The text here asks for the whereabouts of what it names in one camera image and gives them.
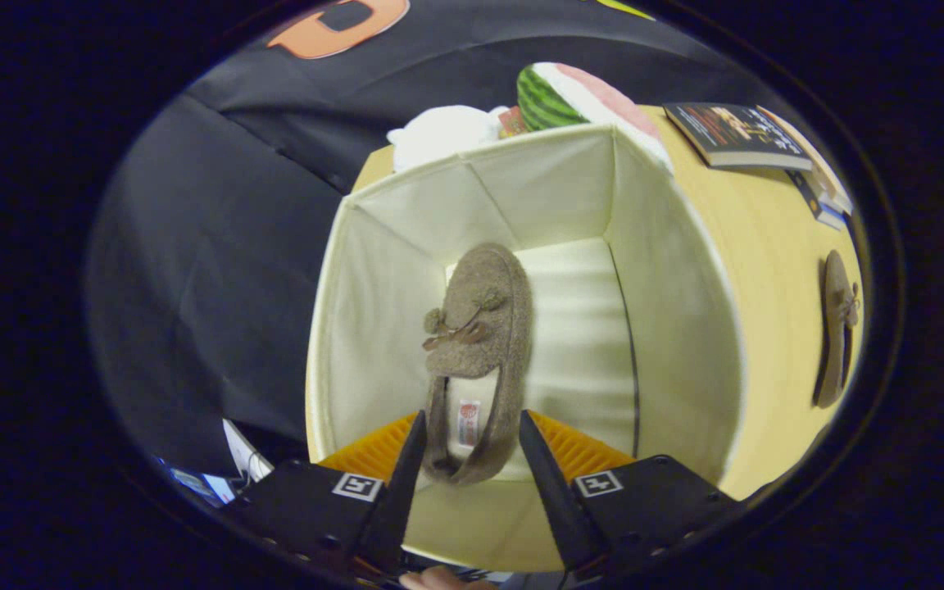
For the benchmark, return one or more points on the white paper sheet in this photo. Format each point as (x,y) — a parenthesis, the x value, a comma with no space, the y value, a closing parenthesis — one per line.
(242,455)

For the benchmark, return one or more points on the blue shiny packet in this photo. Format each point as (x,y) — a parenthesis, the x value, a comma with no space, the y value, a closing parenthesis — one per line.
(201,483)

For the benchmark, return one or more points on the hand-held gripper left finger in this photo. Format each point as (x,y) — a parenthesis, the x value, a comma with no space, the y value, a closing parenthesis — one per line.
(402,492)

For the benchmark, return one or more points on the cream fabric storage box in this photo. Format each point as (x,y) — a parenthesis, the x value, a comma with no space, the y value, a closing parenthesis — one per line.
(570,188)

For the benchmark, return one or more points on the brown suede moccasin shoe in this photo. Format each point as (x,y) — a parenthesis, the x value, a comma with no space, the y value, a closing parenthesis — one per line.
(480,295)
(837,328)

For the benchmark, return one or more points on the watermelon slice plush toy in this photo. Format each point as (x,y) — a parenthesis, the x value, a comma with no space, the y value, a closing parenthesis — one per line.
(558,94)

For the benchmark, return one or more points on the black cover book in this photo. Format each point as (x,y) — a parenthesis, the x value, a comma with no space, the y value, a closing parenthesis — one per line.
(734,131)

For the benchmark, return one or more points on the white plush toy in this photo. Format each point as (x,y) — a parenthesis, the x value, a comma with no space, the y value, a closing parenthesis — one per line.
(443,135)

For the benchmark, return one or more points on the tan cover book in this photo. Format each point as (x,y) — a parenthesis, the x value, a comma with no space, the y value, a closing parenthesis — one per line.
(824,176)

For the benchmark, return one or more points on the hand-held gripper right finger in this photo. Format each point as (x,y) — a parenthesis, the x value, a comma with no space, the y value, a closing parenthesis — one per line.
(554,500)

